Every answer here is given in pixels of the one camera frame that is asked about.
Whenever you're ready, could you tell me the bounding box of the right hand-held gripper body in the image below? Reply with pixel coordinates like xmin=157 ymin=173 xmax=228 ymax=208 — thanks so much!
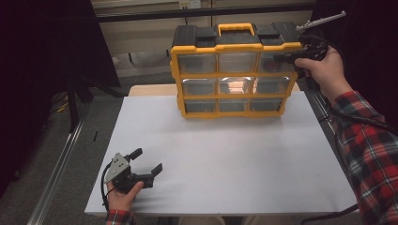
xmin=294 ymin=10 xmax=347 ymax=92

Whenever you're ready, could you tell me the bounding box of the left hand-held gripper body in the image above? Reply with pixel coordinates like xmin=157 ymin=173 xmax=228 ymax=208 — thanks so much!
xmin=103 ymin=152 xmax=156 ymax=193

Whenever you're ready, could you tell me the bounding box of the round red black-rimmed tape measure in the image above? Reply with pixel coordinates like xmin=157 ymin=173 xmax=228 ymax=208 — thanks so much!
xmin=262 ymin=58 xmax=283 ymax=73

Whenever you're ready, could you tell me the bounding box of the clear plastic drawer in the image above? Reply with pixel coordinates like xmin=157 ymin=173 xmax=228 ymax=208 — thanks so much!
xmin=258 ymin=52 xmax=298 ymax=75

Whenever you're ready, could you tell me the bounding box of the yellow black organizer cabinet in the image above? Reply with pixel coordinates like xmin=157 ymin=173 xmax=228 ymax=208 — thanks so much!
xmin=170 ymin=22 xmax=304 ymax=120

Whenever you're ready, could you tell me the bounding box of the person's right hand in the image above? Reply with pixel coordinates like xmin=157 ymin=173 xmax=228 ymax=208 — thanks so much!
xmin=293 ymin=46 xmax=354 ymax=101

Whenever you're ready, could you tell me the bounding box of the person's left hand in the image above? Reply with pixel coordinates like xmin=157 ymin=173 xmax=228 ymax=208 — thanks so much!
xmin=105 ymin=181 xmax=145 ymax=212

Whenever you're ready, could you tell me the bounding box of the black curtain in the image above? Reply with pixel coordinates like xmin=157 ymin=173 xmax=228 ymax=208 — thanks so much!
xmin=0 ymin=0 xmax=122 ymax=198
xmin=304 ymin=0 xmax=398 ymax=129

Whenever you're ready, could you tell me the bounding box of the beige wooden table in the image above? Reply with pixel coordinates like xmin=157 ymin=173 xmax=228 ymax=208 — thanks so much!
xmin=128 ymin=82 xmax=302 ymax=98

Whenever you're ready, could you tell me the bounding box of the black metal stand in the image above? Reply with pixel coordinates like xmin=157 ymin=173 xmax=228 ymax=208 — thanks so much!
xmin=66 ymin=74 xmax=126 ymax=133

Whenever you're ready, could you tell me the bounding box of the grid of transparent small bins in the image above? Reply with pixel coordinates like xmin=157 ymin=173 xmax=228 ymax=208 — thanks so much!
xmin=177 ymin=52 xmax=284 ymax=113

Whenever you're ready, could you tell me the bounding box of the black horizontal bar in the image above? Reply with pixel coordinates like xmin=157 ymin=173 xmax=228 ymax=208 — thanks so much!
xmin=93 ymin=2 xmax=317 ymax=23

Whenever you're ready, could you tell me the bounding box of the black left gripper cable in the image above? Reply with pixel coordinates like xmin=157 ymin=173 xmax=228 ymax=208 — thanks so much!
xmin=99 ymin=161 xmax=113 ymax=211

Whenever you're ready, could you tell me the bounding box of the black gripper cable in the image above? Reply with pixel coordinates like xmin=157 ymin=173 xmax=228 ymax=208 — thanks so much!
xmin=99 ymin=161 xmax=113 ymax=211
xmin=299 ymin=102 xmax=398 ymax=225

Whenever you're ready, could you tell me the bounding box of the aluminium floor rail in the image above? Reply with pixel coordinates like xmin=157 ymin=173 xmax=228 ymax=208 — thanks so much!
xmin=305 ymin=89 xmax=356 ymax=191
xmin=25 ymin=102 xmax=92 ymax=225

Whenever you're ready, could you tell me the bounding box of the yellow cable bundle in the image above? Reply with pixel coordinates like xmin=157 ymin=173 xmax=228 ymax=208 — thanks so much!
xmin=50 ymin=91 xmax=71 ymax=115

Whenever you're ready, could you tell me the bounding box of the white wall outlet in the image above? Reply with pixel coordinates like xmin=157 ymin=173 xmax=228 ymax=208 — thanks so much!
xmin=178 ymin=0 xmax=202 ymax=10

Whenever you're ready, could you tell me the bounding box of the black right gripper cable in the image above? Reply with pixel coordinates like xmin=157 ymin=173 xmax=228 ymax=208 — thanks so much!
xmin=299 ymin=102 xmax=398 ymax=225

